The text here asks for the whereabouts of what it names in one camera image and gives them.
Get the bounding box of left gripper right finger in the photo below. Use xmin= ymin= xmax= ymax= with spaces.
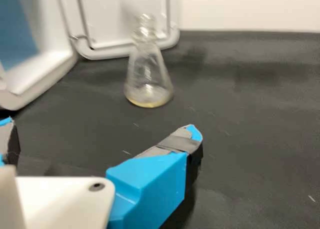
xmin=105 ymin=123 xmax=204 ymax=229

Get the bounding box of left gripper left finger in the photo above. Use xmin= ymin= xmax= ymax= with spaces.
xmin=0 ymin=116 xmax=22 ymax=168

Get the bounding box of clear flask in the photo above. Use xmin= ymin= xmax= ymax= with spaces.
xmin=123 ymin=12 xmax=175 ymax=109

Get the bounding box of white incubator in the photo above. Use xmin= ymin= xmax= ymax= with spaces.
xmin=0 ymin=0 xmax=77 ymax=112

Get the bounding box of incubator door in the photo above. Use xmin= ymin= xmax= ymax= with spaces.
xmin=56 ymin=0 xmax=181 ymax=60

